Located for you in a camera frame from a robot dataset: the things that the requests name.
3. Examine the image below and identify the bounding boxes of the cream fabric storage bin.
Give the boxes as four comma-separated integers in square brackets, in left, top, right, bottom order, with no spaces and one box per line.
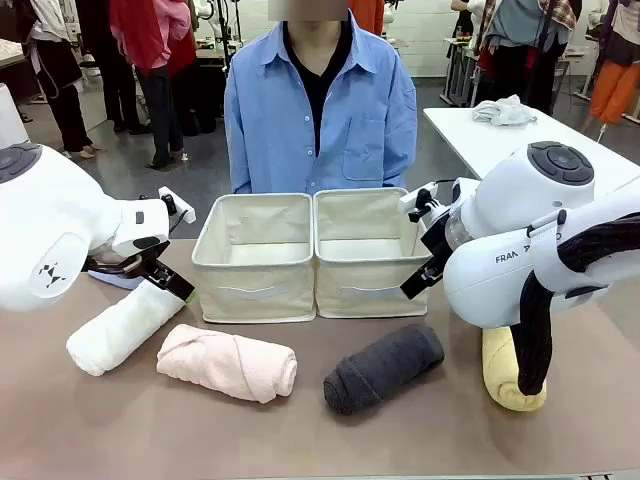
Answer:
[312,187,435,320]
[191,193,317,325]

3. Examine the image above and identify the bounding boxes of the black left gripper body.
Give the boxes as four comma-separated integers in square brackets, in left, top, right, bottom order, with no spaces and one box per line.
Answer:
[87,248,164,281]

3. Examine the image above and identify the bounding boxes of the hanging grey and plaid garments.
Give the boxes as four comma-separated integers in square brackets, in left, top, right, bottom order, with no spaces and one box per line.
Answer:
[474,0,585,117]

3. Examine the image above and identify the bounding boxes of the yellow towel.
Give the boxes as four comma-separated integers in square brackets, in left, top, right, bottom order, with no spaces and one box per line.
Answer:
[480,326,548,413]

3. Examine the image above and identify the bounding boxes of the white cylindrical air purifier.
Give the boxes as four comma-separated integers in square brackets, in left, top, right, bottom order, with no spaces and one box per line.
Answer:
[0,81,29,151]

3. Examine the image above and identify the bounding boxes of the white background table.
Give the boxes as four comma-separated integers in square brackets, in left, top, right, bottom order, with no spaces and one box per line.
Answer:
[422,106,640,182]

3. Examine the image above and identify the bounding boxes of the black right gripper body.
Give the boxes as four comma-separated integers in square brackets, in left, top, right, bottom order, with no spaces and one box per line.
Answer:
[420,209,454,272]

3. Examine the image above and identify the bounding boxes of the pink towel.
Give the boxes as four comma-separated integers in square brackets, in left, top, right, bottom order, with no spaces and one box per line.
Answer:
[155,323,299,406]

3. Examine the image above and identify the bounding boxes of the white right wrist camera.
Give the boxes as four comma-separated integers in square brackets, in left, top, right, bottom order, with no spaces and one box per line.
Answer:
[398,183,444,224]

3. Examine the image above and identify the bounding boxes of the bystander with red cloth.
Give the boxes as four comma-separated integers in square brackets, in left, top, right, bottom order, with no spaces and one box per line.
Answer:
[108,0,199,171]

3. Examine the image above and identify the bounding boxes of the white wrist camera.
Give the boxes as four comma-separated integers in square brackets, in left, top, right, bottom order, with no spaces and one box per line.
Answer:
[398,183,444,224]
[158,185,197,224]

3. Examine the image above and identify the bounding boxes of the person in blue shirt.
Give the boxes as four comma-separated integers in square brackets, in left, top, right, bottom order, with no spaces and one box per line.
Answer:
[223,8,419,196]

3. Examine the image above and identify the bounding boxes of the bystander in black clothes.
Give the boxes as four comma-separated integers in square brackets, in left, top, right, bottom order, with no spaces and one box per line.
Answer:
[13,0,107,161]

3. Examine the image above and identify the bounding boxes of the orange hanging garment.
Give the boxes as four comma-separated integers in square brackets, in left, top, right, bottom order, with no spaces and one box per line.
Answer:
[348,0,387,37]

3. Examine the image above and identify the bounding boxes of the crumpled white cloth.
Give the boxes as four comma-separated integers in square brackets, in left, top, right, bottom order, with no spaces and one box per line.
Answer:
[471,93,538,127]

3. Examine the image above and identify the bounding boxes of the dark grey towel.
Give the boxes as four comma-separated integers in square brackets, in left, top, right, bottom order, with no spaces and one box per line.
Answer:
[322,323,447,416]

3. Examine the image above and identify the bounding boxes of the black cable bundle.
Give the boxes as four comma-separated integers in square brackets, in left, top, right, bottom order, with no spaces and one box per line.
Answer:
[516,213,640,397]

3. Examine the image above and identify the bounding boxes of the white towel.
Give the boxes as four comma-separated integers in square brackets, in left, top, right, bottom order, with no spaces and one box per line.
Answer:
[65,281,188,378]

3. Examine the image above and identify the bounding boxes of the grey metal background desk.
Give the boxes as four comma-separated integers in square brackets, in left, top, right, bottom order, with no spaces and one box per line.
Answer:
[440,34,482,108]

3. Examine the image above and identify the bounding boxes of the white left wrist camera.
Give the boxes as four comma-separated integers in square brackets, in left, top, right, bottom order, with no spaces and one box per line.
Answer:
[158,185,197,224]

